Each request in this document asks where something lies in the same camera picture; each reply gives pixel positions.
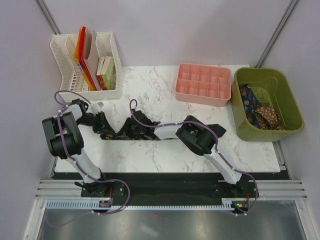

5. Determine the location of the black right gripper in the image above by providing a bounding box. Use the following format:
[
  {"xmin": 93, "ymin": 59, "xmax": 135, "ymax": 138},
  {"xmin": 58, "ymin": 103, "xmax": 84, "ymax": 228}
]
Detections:
[{"xmin": 115, "ymin": 117, "xmax": 145, "ymax": 140}]

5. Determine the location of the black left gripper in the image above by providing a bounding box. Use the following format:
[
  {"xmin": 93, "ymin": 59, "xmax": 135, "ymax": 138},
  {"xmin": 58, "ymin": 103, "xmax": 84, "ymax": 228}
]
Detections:
[{"xmin": 76, "ymin": 111, "xmax": 115, "ymax": 135}]

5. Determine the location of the black gold floral tie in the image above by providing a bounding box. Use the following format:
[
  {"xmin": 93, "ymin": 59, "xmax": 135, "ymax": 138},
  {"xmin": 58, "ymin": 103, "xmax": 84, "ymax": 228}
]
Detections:
[{"xmin": 99, "ymin": 123, "xmax": 227, "ymax": 142}]

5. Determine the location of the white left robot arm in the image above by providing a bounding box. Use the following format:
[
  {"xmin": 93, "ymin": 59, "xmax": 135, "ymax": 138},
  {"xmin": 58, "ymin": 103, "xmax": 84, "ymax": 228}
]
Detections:
[{"xmin": 42, "ymin": 98, "xmax": 116, "ymax": 197}]

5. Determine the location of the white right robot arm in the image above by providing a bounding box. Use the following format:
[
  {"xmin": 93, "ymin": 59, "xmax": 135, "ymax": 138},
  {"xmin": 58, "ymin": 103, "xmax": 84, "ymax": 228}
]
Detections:
[{"xmin": 118, "ymin": 109, "xmax": 250, "ymax": 197}]

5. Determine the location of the green book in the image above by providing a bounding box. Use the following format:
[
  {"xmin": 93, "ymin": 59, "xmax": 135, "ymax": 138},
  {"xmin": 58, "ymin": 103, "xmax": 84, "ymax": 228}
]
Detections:
[{"xmin": 101, "ymin": 56, "xmax": 117, "ymax": 90}]

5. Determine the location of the white plastic file rack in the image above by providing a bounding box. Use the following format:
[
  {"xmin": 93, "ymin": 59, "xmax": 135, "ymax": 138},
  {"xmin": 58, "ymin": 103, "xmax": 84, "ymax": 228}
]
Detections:
[{"xmin": 50, "ymin": 27, "xmax": 123, "ymax": 103}]

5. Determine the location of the red book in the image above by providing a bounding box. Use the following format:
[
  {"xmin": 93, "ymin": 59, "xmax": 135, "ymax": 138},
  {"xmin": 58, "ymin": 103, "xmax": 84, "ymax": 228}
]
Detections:
[{"xmin": 96, "ymin": 57, "xmax": 107, "ymax": 91}]

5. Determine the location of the orange folder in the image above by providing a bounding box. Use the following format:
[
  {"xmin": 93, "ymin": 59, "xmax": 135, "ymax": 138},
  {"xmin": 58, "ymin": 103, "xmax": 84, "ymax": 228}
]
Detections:
[{"xmin": 73, "ymin": 26, "xmax": 97, "ymax": 91}]

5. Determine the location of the red folder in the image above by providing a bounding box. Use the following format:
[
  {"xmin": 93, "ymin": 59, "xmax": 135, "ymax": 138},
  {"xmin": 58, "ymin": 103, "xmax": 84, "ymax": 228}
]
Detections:
[{"xmin": 79, "ymin": 26, "xmax": 102, "ymax": 91}]

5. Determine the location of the pink divided organizer tray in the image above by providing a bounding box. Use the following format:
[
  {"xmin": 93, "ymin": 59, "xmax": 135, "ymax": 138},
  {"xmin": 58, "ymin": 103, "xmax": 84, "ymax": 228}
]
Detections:
[{"xmin": 175, "ymin": 63, "xmax": 232, "ymax": 107}]

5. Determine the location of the beige cardboard folder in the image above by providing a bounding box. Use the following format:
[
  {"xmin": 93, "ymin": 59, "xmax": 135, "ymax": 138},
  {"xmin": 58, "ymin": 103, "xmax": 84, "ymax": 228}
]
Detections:
[{"xmin": 84, "ymin": 29, "xmax": 101, "ymax": 91}]

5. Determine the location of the navy floral tie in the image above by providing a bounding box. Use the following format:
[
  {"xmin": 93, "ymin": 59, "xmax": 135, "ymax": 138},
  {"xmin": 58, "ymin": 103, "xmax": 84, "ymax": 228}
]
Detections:
[{"xmin": 239, "ymin": 84, "xmax": 262, "ymax": 129}]

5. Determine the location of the brown floral tie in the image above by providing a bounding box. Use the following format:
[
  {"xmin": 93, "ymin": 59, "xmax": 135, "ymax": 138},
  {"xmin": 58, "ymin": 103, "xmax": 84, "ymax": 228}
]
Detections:
[{"xmin": 251, "ymin": 106, "xmax": 284, "ymax": 131}]

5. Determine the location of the olive green plastic bin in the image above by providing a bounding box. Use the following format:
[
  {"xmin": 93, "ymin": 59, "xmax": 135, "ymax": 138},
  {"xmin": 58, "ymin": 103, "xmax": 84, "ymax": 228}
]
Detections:
[{"xmin": 230, "ymin": 67, "xmax": 304, "ymax": 142}]

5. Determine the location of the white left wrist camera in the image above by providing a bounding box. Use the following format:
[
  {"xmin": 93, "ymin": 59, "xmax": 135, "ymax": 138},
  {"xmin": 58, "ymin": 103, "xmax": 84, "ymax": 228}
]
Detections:
[{"xmin": 90, "ymin": 101, "xmax": 104, "ymax": 115}]

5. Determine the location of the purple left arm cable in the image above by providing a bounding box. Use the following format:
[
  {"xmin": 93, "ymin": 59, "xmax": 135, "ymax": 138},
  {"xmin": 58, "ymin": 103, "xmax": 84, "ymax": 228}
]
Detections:
[{"xmin": 54, "ymin": 90, "xmax": 133, "ymax": 217}]

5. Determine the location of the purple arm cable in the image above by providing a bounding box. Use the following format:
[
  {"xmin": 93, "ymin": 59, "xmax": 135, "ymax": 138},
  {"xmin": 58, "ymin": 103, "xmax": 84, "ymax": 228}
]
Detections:
[
  {"xmin": 54, "ymin": 90, "xmax": 133, "ymax": 217},
  {"xmin": 128, "ymin": 99, "xmax": 260, "ymax": 218}
]

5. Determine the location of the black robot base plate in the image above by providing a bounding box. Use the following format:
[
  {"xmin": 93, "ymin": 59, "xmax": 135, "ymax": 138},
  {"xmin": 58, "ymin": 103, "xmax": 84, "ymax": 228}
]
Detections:
[{"xmin": 51, "ymin": 171, "xmax": 292, "ymax": 207}]

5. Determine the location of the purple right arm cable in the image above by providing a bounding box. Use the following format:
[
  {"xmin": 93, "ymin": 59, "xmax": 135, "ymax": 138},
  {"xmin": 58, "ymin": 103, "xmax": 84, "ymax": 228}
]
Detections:
[{"xmin": 128, "ymin": 99, "xmax": 260, "ymax": 218}]

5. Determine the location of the aluminium frame rail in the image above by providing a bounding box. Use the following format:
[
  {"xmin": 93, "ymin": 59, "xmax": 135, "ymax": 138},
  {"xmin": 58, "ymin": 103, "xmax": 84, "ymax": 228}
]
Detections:
[{"xmin": 36, "ymin": 180, "xmax": 308, "ymax": 201}]

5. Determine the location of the slotted cable duct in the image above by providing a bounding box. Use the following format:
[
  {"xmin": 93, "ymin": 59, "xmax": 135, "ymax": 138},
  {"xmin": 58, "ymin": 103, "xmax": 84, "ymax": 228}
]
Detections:
[{"xmin": 46, "ymin": 199, "xmax": 234, "ymax": 211}]

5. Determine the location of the left aluminium corner post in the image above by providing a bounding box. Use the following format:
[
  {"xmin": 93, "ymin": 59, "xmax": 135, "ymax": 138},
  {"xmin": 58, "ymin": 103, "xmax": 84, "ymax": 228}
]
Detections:
[{"xmin": 34, "ymin": 0, "xmax": 61, "ymax": 35}]

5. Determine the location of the aluminium corner post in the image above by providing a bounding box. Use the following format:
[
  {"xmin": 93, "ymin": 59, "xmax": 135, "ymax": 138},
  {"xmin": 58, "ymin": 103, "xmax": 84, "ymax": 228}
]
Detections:
[
  {"xmin": 254, "ymin": 0, "xmax": 301, "ymax": 68},
  {"xmin": 34, "ymin": 0, "xmax": 61, "ymax": 35}
]

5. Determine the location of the right aluminium corner post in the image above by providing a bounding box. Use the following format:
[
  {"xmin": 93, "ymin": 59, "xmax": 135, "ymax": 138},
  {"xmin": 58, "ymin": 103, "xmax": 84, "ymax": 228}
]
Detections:
[{"xmin": 254, "ymin": 0, "xmax": 301, "ymax": 68}]

